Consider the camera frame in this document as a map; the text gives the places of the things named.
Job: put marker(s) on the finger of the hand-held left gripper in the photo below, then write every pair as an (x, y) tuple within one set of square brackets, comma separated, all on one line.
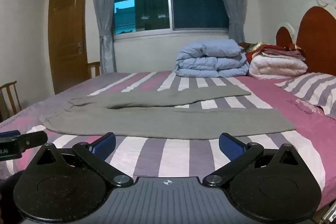
[(10, 134), (34, 140)]

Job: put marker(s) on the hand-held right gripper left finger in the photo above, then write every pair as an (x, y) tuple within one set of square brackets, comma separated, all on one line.
[(106, 145)]

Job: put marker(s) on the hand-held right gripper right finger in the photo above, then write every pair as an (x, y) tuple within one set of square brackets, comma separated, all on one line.
[(231, 146)]

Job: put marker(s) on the grey pants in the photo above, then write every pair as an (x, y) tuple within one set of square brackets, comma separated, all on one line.
[(157, 116)]

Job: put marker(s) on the wooden chair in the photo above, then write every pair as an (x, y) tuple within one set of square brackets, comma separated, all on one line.
[(9, 99), (94, 69)]

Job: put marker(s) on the bed with striped sheet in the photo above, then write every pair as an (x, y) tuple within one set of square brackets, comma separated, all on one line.
[(183, 155)]

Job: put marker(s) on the folded light blue duvet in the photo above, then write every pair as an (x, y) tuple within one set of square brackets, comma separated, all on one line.
[(212, 60)]

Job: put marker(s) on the folded white quilt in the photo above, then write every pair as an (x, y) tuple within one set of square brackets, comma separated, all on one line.
[(278, 66)]

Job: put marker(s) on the striped pillow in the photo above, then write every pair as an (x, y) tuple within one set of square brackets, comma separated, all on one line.
[(312, 90)]

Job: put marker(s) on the folded red blankets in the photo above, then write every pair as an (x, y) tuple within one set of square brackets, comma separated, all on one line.
[(273, 50)]

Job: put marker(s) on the brown wooden door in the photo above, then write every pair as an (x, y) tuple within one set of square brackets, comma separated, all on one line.
[(68, 37)]

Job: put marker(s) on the red wooden headboard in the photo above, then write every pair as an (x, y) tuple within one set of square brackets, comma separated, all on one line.
[(315, 37)]

